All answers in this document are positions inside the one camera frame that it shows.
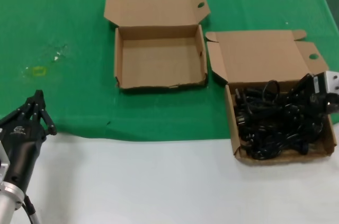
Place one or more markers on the yellow tape square mark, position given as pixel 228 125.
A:
pixel 33 72

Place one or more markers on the green table cloth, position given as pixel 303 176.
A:
pixel 66 9

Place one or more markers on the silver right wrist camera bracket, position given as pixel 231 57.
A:
pixel 332 82

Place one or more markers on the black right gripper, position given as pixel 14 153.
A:
pixel 319 85

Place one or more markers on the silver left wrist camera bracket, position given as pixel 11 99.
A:
pixel 3 165

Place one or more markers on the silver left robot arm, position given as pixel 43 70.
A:
pixel 8 202

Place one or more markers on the open cardboard box, torn rim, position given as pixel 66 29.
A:
pixel 159 57

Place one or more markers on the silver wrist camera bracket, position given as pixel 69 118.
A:
pixel 3 165
pixel 332 82

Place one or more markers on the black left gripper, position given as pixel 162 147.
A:
pixel 23 150

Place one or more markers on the black plug with metal prongs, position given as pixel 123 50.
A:
pixel 239 93

